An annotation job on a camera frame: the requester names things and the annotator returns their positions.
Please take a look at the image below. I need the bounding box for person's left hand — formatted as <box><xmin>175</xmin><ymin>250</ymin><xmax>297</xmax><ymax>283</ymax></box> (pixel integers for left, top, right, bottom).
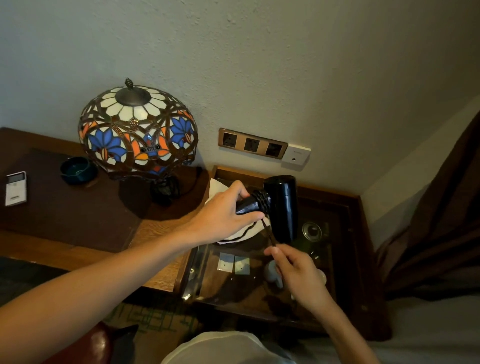
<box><xmin>184</xmin><ymin>180</ymin><xmax>265</xmax><ymax>248</ymax></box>

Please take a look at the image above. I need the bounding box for person's right hand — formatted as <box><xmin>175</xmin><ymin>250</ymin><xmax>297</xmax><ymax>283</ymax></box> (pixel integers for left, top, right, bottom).
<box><xmin>263</xmin><ymin>244</ymin><xmax>335</xmax><ymax>313</ymax></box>

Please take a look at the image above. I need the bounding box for black hair dryer cord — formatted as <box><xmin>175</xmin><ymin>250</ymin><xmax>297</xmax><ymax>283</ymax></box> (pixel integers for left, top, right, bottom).
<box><xmin>249</xmin><ymin>189</ymin><xmax>278</xmax><ymax>248</ymax></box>

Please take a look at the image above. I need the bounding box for black hair dryer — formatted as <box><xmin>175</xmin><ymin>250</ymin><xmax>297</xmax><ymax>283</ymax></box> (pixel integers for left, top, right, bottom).
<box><xmin>235</xmin><ymin>175</ymin><xmax>299</xmax><ymax>245</ymax></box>

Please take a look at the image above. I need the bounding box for person's left forearm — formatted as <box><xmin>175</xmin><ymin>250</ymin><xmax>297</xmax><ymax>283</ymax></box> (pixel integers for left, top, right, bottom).
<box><xmin>0</xmin><ymin>228</ymin><xmax>199</xmax><ymax>364</ymax></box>

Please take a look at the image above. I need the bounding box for person's right forearm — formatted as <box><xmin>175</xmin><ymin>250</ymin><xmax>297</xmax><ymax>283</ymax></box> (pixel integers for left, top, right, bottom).
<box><xmin>312</xmin><ymin>298</ymin><xmax>380</xmax><ymax>364</ymax></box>

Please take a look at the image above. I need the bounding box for white pouch with black trim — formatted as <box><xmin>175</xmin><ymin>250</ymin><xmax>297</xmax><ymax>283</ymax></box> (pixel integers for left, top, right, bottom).
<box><xmin>204</xmin><ymin>178</ymin><xmax>271</xmax><ymax>245</ymax></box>

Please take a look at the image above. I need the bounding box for round glass lid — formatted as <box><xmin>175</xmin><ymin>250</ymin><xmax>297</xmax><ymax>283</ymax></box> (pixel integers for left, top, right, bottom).
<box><xmin>302</xmin><ymin>221</ymin><xmax>323</xmax><ymax>243</ymax></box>

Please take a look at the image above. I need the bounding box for gold triple socket panel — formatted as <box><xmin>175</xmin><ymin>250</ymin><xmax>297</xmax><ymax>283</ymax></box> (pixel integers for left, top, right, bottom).
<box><xmin>218</xmin><ymin>128</ymin><xmax>289</xmax><ymax>160</ymax></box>

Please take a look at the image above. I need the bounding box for glass-top wooden side table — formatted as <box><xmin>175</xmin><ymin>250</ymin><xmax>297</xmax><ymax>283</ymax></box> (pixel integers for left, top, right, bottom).
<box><xmin>174</xmin><ymin>165</ymin><xmax>393</xmax><ymax>342</ymax></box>

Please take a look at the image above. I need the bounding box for wooden desk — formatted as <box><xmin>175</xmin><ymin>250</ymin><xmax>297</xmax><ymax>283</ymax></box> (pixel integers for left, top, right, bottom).
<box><xmin>0</xmin><ymin>127</ymin><xmax>211</xmax><ymax>293</ymax></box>

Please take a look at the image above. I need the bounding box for person's white garment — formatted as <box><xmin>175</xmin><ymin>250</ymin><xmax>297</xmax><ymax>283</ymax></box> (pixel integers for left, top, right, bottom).
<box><xmin>161</xmin><ymin>331</ymin><xmax>298</xmax><ymax>364</ymax></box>

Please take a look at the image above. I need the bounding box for green patterned rug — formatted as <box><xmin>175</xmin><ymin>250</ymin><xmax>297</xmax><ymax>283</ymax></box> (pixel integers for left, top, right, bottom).
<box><xmin>104</xmin><ymin>296</ymin><xmax>205</xmax><ymax>364</ymax></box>

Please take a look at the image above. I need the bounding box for stained glass table lamp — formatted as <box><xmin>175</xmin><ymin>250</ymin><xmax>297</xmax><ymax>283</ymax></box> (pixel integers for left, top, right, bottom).
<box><xmin>78</xmin><ymin>78</ymin><xmax>199</xmax><ymax>207</ymax></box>

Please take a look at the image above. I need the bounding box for brown curtain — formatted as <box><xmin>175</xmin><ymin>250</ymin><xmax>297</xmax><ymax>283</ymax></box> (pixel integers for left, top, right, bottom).
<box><xmin>375</xmin><ymin>110</ymin><xmax>480</xmax><ymax>301</ymax></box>

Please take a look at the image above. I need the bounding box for white bed sheet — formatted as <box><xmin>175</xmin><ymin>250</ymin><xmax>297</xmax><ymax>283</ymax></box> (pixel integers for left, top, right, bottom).
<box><xmin>292</xmin><ymin>292</ymin><xmax>480</xmax><ymax>364</ymax></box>

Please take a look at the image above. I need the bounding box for dark teal ashtray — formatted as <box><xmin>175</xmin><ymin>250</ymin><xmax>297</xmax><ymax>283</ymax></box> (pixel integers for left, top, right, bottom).
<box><xmin>60</xmin><ymin>156</ymin><xmax>99</xmax><ymax>186</ymax></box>

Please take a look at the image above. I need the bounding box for dark brown desk mat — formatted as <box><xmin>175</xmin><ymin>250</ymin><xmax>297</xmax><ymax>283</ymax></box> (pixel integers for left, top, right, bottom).
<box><xmin>0</xmin><ymin>148</ymin><xmax>151</xmax><ymax>253</ymax></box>

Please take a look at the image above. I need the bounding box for reddish brown chair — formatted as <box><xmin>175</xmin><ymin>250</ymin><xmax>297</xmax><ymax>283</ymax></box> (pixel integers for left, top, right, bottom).
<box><xmin>42</xmin><ymin>321</ymin><xmax>140</xmax><ymax>364</ymax></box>

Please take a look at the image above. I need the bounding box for white remote control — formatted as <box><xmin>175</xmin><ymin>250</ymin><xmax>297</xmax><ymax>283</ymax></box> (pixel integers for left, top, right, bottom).
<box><xmin>5</xmin><ymin>171</ymin><xmax>28</xmax><ymax>207</ymax></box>

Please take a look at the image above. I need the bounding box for black lamp cable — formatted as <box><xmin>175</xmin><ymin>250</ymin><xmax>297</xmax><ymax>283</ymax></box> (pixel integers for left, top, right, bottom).
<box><xmin>179</xmin><ymin>166</ymin><xmax>204</xmax><ymax>197</ymax></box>

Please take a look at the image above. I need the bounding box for white wall socket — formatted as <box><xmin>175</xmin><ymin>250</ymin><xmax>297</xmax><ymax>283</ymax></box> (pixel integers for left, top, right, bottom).
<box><xmin>281</xmin><ymin>144</ymin><xmax>312</xmax><ymax>167</ymax></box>

